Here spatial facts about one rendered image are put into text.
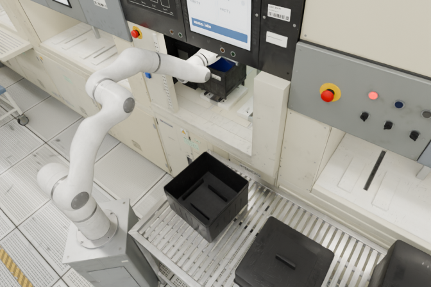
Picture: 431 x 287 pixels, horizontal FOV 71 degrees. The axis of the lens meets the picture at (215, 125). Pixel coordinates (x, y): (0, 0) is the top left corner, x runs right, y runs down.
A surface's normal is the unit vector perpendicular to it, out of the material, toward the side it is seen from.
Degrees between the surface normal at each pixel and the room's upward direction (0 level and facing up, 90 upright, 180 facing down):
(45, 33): 90
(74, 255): 0
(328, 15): 90
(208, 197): 0
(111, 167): 0
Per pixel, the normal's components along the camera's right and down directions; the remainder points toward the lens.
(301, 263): -0.07, -0.69
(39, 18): 0.79, 0.40
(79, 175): 0.73, -0.15
